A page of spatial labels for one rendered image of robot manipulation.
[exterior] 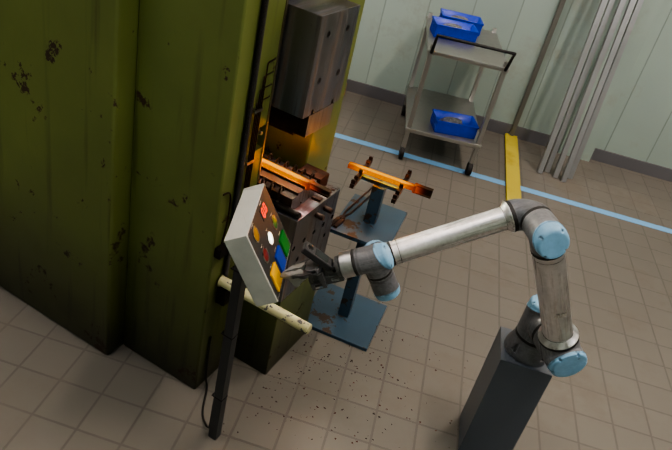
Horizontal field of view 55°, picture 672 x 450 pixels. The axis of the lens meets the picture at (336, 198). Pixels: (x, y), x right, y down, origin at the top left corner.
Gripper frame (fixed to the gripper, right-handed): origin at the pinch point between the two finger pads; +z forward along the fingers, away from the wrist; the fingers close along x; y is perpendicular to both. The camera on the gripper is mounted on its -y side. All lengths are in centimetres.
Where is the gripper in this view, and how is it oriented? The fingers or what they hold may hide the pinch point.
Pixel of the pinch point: (282, 273)
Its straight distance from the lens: 219.9
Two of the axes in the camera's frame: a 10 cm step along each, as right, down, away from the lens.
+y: 3.2, 8.3, 4.7
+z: -9.5, 2.4, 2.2
